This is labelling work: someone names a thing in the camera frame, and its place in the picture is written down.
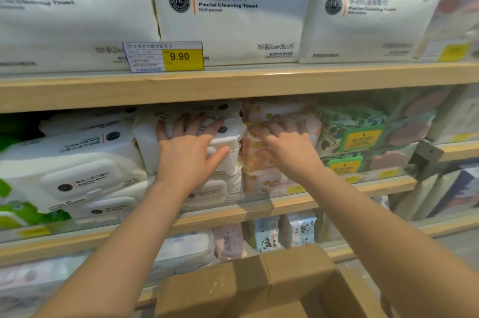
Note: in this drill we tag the clear pack with red print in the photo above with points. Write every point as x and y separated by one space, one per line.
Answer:
37 280

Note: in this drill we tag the wooden store shelving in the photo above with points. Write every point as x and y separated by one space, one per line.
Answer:
224 84

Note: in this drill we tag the white pack with blue print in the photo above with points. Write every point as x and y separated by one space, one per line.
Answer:
183 250

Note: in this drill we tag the blue panda print wipes pack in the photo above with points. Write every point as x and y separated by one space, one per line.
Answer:
267 235

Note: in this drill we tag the small pale pink pack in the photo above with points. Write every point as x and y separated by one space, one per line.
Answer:
454 11

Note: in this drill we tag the person's right hand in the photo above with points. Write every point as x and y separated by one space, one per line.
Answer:
292 153

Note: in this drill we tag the person's left forearm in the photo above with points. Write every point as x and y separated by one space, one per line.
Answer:
123 254

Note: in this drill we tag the person's right forearm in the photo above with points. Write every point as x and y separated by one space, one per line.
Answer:
393 239

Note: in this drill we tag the brown cardboard box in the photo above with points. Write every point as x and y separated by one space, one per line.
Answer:
243 276

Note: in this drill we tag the yellow price tag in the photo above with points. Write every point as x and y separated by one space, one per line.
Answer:
33 232
453 51
183 56
351 179
295 189
387 173

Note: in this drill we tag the pink small wipes packet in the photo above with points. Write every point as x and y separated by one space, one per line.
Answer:
228 243

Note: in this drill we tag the grey metal shelf bracket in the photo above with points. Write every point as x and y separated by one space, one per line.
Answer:
424 158

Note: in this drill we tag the stack of white towel packs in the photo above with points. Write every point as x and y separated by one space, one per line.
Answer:
232 29

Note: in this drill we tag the green pink tissue bundle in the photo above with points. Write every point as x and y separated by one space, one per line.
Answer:
411 123

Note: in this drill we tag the person's left hand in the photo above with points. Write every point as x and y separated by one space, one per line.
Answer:
183 164

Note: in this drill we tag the neighbouring wooden shelf unit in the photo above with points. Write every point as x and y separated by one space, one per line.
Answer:
456 151

